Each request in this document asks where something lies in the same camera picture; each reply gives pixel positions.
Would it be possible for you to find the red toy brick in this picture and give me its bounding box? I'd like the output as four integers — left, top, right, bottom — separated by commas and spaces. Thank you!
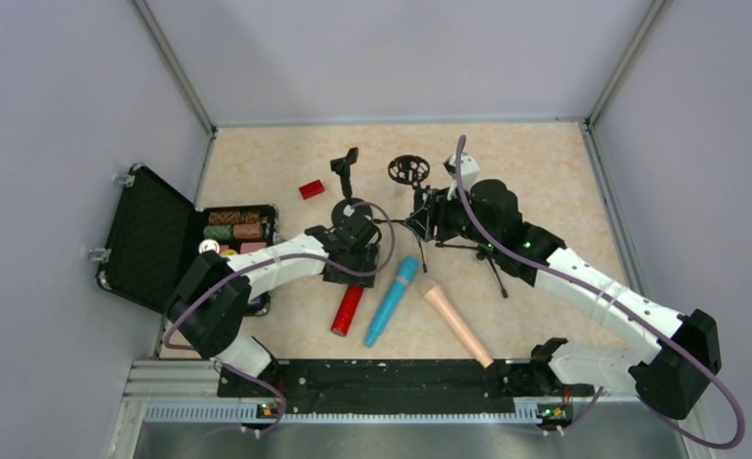
299, 180, 325, 200

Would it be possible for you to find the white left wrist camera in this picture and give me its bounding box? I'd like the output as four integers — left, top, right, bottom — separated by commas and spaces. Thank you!
342, 199, 373, 220

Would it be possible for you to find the black tripod clip mic stand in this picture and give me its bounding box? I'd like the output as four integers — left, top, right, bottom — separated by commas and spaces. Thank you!
434, 241, 509, 299

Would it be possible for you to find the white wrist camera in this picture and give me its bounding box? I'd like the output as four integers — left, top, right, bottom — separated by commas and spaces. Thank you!
342, 199, 373, 220
444, 152, 480, 192

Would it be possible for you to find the pink microphone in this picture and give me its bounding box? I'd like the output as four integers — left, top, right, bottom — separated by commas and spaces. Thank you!
419, 278, 494, 369

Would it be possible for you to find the black round base clamp stand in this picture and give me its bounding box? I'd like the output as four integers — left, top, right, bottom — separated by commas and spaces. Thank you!
330, 146, 373, 226

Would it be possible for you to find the black shock mount tripod stand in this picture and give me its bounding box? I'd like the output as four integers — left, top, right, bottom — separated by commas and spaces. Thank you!
373, 155, 430, 273

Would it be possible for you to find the open black carrying case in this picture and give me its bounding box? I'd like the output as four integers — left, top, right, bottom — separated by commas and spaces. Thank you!
96, 163, 278, 314

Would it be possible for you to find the blue microphone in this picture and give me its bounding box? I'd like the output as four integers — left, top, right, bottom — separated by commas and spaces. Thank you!
364, 255, 420, 348

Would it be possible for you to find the white round token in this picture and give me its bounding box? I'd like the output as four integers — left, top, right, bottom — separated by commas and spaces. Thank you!
198, 239, 221, 253

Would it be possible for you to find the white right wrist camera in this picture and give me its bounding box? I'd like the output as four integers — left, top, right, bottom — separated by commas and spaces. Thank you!
444, 152, 480, 192

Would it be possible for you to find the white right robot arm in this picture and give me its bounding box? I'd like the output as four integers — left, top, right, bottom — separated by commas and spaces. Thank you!
407, 179, 721, 420

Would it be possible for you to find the red glitter microphone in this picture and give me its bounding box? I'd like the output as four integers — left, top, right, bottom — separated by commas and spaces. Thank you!
330, 285, 365, 337

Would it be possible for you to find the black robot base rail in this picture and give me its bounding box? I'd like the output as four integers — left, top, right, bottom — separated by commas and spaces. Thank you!
217, 359, 595, 415

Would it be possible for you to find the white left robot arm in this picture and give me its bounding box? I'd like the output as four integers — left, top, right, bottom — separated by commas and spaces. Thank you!
164, 200, 385, 377

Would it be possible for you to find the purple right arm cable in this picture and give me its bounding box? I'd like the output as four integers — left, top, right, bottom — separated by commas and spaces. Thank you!
453, 134, 746, 451

